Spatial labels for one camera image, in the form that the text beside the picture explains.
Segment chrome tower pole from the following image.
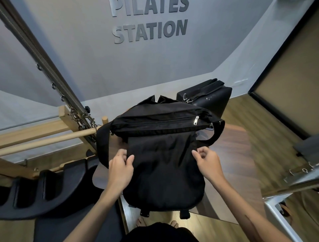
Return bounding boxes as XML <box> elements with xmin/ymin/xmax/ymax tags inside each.
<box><xmin>0</xmin><ymin>0</ymin><xmax>100</xmax><ymax>150</ymax></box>

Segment person's right hand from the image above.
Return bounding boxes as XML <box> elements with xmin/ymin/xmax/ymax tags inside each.
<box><xmin>192</xmin><ymin>146</ymin><xmax>227</xmax><ymax>185</ymax></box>

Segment silver metal frame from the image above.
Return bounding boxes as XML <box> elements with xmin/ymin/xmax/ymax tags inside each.
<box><xmin>264</xmin><ymin>162</ymin><xmax>319</xmax><ymax>242</ymax></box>

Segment wooden tower frame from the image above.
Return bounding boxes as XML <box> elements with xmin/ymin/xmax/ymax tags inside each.
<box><xmin>0</xmin><ymin>104</ymin><xmax>110</xmax><ymax>180</ymax></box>

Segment person's right forearm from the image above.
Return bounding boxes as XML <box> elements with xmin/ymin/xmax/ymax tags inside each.
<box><xmin>212</xmin><ymin>174</ymin><xmax>292</xmax><ymax>242</ymax></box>

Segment person's left forearm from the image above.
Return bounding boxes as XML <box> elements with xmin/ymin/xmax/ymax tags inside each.
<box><xmin>63</xmin><ymin>187</ymin><xmax>125</xmax><ymax>242</ymax></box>

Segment black strap with metal clips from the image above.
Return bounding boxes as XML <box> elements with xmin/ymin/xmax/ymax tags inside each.
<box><xmin>182</xmin><ymin>78</ymin><xmax>225</xmax><ymax>104</ymax></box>

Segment grey wall letters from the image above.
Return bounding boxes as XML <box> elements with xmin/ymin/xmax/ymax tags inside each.
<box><xmin>109</xmin><ymin>0</ymin><xmax>190</xmax><ymax>44</ymax></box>

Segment black padded box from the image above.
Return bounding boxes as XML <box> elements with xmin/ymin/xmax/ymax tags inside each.
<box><xmin>176</xmin><ymin>78</ymin><xmax>233</xmax><ymax>121</ymax></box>

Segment grey panel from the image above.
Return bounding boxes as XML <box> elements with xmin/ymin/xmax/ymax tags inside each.
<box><xmin>293</xmin><ymin>134</ymin><xmax>319</xmax><ymax>158</ymax></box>

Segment person's left hand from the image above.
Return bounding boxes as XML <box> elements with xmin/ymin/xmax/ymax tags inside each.
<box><xmin>106</xmin><ymin>149</ymin><xmax>135</xmax><ymax>195</ymax></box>

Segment chrome frame pole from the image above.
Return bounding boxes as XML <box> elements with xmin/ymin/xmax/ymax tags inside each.
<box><xmin>262</xmin><ymin>182</ymin><xmax>319</xmax><ymax>198</ymax></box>

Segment black printed backpack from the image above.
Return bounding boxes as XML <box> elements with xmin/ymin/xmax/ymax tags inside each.
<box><xmin>96</xmin><ymin>94</ymin><xmax>226</xmax><ymax>220</ymax></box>

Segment person's black shorts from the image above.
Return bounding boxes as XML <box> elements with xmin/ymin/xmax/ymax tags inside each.
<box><xmin>127</xmin><ymin>222</ymin><xmax>200</xmax><ymax>242</ymax></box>

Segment brown wooden side table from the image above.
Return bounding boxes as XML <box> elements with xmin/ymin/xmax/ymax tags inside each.
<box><xmin>92</xmin><ymin>123</ymin><xmax>265</xmax><ymax>225</ymax></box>

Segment brown blind with black frame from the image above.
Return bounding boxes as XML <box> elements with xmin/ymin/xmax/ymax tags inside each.
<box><xmin>249</xmin><ymin>0</ymin><xmax>319</xmax><ymax>140</ymax></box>

